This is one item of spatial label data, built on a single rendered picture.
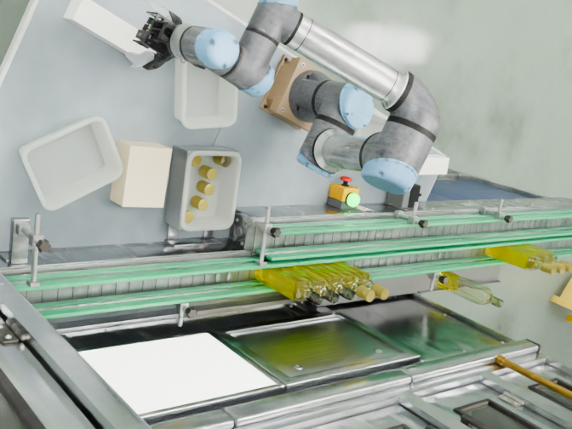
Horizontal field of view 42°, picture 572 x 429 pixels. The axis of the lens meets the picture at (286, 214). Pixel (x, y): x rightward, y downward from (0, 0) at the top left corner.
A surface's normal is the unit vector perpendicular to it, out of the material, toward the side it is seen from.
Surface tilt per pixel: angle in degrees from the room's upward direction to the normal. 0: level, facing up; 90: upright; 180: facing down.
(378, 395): 90
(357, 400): 90
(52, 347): 90
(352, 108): 7
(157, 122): 0
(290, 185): 0
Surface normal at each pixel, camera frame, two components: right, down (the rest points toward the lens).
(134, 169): 0.61, 0.27
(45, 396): 0.15, -0.96
